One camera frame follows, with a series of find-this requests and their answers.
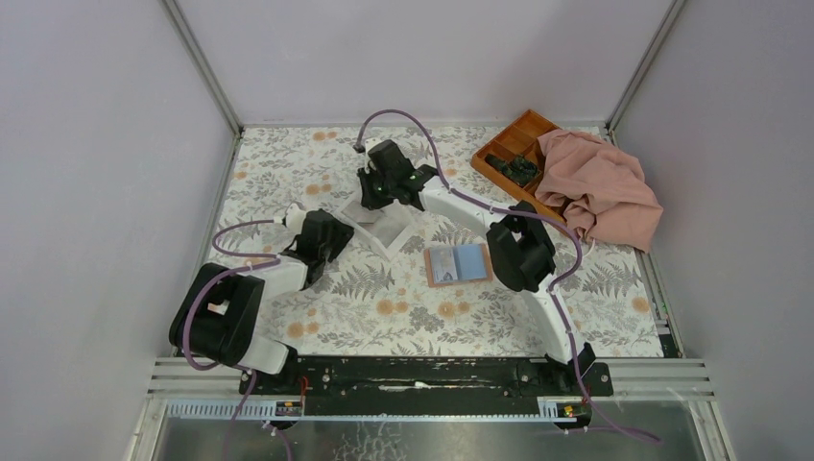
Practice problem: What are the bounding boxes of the tan leather card holder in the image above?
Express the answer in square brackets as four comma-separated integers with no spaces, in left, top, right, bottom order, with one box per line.
[424,244,494,288]

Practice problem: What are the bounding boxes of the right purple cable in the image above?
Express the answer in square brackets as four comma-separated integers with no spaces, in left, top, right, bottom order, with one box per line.
[352,109,662,445]

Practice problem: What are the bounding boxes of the dark green items in tray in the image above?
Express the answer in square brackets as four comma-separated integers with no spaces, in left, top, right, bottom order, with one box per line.
[485,154,539,187]

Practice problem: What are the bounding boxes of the pink cloth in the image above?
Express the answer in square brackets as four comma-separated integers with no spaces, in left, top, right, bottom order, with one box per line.
[535,129,663,253]

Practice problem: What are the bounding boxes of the purple cable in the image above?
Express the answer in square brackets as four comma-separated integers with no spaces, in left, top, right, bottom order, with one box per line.
[352,109,662,445]
[180,219,300,461]

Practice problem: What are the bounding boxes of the silver VIP credit card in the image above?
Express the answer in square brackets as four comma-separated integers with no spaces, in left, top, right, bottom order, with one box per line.
[428,247,459,284]

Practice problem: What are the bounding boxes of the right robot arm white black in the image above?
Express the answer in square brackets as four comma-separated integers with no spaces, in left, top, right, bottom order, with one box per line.
[353,139,595,396]

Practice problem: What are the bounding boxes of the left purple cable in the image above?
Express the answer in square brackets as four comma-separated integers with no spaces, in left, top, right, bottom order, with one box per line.
[180,219,300,461]

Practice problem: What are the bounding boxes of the white plastic card box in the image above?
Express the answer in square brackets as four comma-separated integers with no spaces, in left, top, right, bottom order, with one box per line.
[337,194,416,260]

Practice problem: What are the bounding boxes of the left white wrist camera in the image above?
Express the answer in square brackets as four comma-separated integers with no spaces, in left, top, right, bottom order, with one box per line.
[281,203,308,234]

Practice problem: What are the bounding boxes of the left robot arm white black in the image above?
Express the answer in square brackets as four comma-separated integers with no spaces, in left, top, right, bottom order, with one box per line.
[168,205,354,395]

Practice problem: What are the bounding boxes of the orange wooden tray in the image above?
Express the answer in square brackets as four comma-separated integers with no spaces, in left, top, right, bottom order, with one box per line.
[470,109,565,224]

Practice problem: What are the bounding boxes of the floral table mat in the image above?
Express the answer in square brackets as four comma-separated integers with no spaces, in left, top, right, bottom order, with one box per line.
[209,127,663,357]

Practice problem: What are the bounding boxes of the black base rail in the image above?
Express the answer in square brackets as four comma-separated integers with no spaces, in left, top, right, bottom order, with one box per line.
[239,355,613,417]

